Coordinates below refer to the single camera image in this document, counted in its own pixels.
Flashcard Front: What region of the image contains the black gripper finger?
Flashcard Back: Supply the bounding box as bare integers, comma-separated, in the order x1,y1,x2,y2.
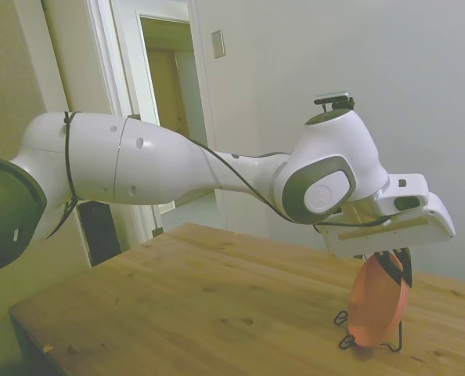
376,251,404,285
396,248,415,290

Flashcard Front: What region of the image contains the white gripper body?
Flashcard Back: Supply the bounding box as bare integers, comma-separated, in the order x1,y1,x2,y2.
319,191,458,259

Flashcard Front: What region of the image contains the pink round plate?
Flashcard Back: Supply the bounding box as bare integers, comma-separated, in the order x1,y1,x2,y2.
347,252,410,349

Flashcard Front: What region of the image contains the brown wooden door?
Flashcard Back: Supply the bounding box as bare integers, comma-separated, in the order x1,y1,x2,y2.
145,45,191,139

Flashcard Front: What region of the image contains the black speaker box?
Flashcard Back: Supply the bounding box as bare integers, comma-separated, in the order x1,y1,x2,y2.
77,200,122,269

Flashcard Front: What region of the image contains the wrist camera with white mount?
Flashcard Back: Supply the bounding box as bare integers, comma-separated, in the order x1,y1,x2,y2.
375,173,431,219

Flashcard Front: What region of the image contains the black wire plate stand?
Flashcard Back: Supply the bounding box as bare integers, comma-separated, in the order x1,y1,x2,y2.
332,309,406,353

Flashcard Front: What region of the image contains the black exterior camera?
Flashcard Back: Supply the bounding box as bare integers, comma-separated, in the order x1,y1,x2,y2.
313,91,355,113

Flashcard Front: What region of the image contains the beige wall switch plate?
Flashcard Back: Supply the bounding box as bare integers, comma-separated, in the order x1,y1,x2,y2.
210,29,227,60

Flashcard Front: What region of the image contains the white door frame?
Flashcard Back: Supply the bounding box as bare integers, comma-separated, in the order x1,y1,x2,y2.
86,0,218,244

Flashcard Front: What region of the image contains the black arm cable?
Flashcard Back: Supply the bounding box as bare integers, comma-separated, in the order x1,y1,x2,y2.
44,110,395,241

